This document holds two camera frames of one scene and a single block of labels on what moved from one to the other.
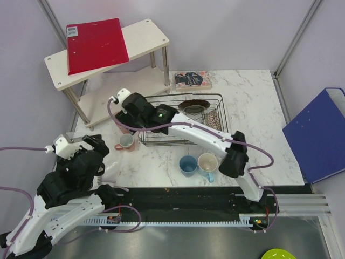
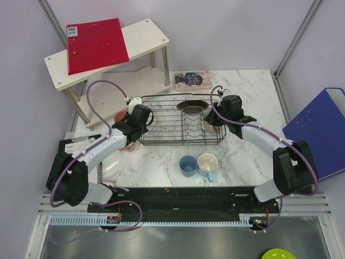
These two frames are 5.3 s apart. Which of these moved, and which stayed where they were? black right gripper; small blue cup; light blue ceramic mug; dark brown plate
Moved: black right gripper
Stayed: small blue cup; light blue ceramic mug; dark brown plate
